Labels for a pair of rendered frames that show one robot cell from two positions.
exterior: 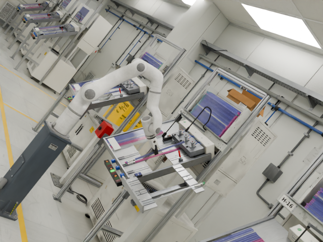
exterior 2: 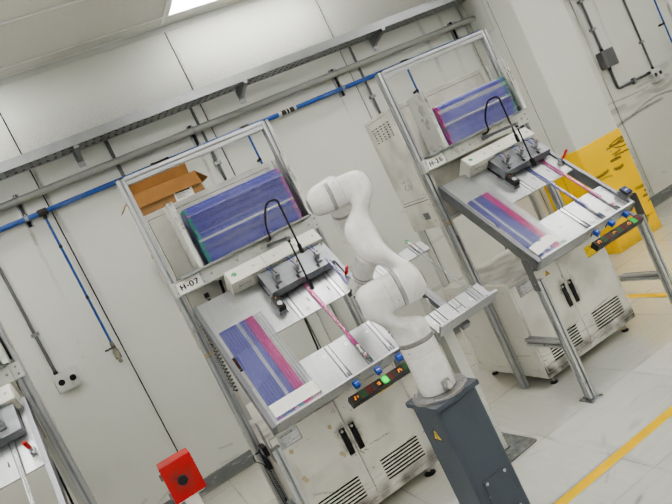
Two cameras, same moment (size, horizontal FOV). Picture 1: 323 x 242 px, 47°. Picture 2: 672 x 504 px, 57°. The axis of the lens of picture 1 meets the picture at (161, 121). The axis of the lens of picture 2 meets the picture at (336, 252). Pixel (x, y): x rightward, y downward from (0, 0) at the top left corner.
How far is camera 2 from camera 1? 3.30 m
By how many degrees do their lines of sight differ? 75
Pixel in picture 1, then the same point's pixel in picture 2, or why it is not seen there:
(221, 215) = (198, 384)
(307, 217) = (458, 147)
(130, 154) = (330, 360)
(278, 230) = (460, 183)
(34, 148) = (486, 435)
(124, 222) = (398, 416)
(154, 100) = not seen: hidden behind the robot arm
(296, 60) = not seen: outside the picture
